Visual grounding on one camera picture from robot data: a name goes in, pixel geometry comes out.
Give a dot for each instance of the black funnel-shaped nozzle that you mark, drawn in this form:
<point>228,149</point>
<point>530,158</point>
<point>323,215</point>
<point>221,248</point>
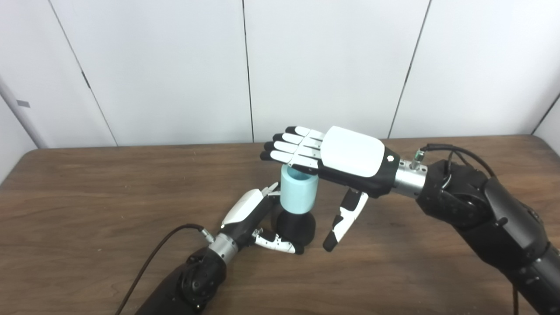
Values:
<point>297,227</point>

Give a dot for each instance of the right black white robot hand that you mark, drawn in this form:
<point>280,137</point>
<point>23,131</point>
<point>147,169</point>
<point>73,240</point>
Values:
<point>354,157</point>

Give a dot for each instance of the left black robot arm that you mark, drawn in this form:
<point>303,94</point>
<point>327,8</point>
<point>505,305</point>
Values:
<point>188,282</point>

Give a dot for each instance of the black wall panel hinge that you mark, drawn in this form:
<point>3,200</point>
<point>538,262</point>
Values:
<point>86,80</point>

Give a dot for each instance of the small grey wall label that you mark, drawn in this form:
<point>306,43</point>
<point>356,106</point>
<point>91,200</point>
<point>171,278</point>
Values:
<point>23,104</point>

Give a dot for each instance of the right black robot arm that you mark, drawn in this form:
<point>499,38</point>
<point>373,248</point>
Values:
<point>481,210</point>

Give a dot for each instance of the white wall corner post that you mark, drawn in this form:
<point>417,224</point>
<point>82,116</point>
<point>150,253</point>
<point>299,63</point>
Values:
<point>22,113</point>

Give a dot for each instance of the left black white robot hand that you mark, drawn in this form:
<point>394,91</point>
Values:
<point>245,214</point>

